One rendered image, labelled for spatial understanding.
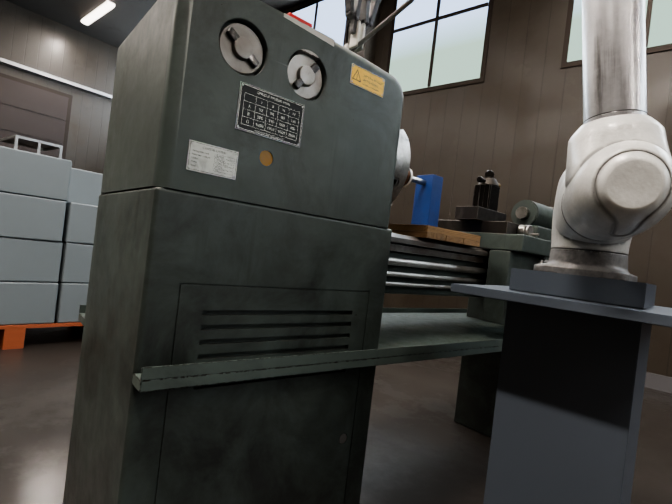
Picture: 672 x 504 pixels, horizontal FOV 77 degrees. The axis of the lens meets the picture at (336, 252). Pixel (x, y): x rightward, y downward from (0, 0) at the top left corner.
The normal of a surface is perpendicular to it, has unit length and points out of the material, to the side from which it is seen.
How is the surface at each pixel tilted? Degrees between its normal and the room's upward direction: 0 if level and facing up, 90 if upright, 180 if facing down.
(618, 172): 98
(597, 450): 90
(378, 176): 90
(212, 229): 90
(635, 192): 95
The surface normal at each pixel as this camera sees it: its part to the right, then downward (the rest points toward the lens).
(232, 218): 0.63, 0.07
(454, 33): -0.65, -0.07
